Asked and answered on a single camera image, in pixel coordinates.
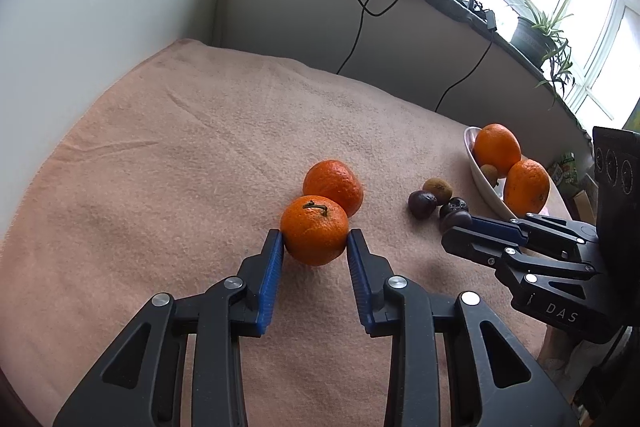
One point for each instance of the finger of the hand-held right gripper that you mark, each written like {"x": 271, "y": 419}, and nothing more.
{"x": 480, "y": 249}
{"x": 495, "y": 229}

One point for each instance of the tangerine with stem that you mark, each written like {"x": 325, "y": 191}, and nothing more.
{"x": 314, "y": 232}

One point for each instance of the wall map poster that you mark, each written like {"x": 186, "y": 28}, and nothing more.
{"x": 635, "y": 117}

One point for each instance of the open cardboard box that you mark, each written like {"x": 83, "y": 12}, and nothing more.
{"x": 582, "y": 202}

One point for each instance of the floral white plate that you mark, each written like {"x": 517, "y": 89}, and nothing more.
{"x": 480, "y": 184}

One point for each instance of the green printed bag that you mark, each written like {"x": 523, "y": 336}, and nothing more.
{"x": 567, "y": 167}

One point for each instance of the pink towel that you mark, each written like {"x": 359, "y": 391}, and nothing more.
{"x": 175, "y": 157}

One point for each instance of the small brown kiwi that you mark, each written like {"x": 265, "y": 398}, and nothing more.
{"x": 436, "y": 188}
{"x": 489, "y": 173}

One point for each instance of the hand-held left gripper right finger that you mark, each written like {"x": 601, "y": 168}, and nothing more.
{"x": 362, "y": 282}

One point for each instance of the large orange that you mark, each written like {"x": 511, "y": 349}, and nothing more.
{"x": 526, "y": 187}
{"x": 496, "y": 148}

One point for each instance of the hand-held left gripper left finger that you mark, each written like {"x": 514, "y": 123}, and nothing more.
{"x": 270, "y": 277}

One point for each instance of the person's right forearm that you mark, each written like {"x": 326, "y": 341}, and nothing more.
{"x": 555, "y": 347}

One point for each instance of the potted spider plant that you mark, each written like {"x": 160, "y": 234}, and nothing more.
{"x": 535, "y": 37}

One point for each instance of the white panel board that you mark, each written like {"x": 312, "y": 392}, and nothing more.
{"x": 100, "y": 7}

